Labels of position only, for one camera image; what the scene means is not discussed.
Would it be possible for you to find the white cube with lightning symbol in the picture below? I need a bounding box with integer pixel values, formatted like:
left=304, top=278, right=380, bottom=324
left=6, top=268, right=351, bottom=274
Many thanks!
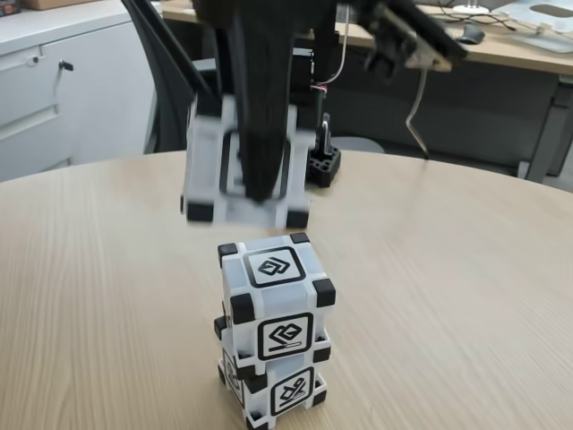
left=178, top=93, right=317, bottom=229

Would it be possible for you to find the white cube with double-diamond symbol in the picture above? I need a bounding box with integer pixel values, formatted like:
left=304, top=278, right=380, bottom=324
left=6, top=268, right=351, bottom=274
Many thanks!
left=213, top=231, right=337, bottom=376

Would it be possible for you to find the grey round seat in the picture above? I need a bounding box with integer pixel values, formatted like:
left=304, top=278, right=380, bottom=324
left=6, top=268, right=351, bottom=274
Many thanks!
left=330, top=135, right=385, bottom=154

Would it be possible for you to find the white filing cabinet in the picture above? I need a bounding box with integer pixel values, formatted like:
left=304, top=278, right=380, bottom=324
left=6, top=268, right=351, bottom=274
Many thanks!
left=0, top=0, right=158, bottom=183

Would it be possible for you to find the white round base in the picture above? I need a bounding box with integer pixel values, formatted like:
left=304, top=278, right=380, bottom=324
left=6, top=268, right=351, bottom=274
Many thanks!
left=450, top=0, right=492, bottom=15

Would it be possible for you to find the dark computer mouse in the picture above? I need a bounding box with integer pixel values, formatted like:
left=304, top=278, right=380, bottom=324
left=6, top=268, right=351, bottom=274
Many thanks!
left=459, top=22, right=488, bottom=46

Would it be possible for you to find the brown cardboard box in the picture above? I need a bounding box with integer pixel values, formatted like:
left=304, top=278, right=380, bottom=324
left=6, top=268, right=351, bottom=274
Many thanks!
left=21, top=0, right=66, bottom=11

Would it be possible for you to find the wooden office desk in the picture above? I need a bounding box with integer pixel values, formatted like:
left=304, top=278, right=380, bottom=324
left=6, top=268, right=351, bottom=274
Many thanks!
left=160, top=0, right=573, bottom=185

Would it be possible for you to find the white cube with lamp symbol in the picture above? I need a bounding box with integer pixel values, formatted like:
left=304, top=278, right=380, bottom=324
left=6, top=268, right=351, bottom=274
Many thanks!
left=217, top=344, right=332, bottom=426

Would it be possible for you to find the silver monitor stand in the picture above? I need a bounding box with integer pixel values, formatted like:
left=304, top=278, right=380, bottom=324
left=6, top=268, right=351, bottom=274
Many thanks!
left=503, top=1, right=573, bottom=55

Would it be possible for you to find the red and white wire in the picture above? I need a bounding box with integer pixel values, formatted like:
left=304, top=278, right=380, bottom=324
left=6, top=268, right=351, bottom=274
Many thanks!
left=315, top=0, right=353, bottom=93

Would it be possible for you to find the black gripper-mounted camera board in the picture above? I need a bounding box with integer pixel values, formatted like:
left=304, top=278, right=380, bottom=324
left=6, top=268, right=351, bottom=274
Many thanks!
left=363, top=0, right=470, bottom=76

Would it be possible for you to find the grey camera cable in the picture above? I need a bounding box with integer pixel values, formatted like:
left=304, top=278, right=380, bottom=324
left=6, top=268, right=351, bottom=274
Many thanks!
left=405, top=66, right=432, bottom=160

